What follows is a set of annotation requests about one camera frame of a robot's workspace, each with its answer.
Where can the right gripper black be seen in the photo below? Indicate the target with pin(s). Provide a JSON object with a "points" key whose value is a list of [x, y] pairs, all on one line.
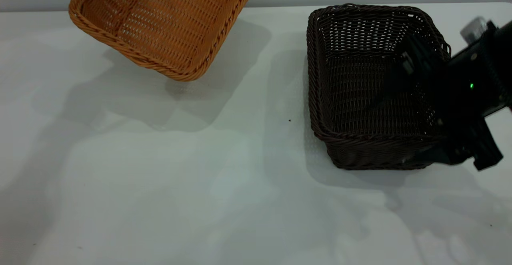
{"points": [[466, 85]]}

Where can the dark brown wicker basket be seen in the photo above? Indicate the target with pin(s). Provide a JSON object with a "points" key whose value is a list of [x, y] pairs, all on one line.
{"points": [[352, 97]]}

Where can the light brown wicker basket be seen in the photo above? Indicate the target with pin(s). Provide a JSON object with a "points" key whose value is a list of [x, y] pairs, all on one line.
{"points": [[160, 25]]}

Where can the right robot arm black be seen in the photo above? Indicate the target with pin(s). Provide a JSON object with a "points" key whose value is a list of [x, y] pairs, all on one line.
{"points": [[504, 57]]}

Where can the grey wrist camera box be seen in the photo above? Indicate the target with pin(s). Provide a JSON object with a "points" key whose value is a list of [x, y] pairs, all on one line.
{"points": [[474, 29]]}

